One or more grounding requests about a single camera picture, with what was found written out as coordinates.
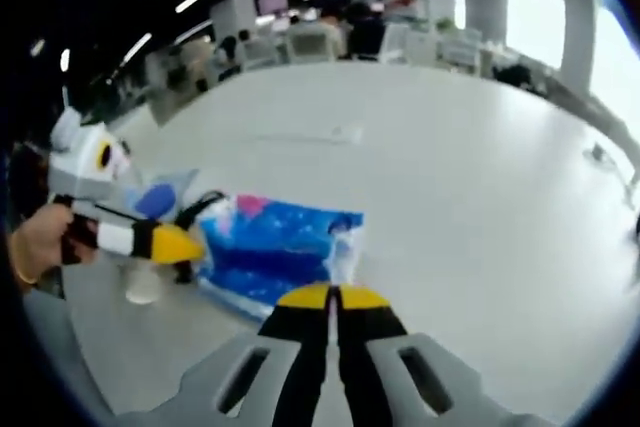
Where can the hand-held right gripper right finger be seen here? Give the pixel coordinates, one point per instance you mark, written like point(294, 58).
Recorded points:
point(370, 347)

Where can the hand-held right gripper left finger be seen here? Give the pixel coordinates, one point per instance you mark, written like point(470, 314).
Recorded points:
point(300, 347)

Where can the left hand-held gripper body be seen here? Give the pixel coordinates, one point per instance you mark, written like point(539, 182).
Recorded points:
point(82, 167)

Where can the clear packet with blue oval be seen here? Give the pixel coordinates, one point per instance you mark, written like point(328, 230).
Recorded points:
point(155, 199)

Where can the white paper roll item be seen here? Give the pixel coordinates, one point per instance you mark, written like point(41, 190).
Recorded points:
point(142, 289)

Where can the blue plastic packet item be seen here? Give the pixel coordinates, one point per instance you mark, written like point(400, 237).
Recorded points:
point(280, 242)

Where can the person's left hand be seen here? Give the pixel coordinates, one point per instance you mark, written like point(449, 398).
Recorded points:
point(40, 244)

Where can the small oval ceiling light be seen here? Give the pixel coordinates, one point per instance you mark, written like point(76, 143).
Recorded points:
point(65, 60)

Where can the short straight ceiling light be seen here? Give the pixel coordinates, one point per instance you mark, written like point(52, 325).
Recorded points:
point(135, 49)

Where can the small table socket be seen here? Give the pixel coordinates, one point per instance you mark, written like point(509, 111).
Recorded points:
point(596, 153)

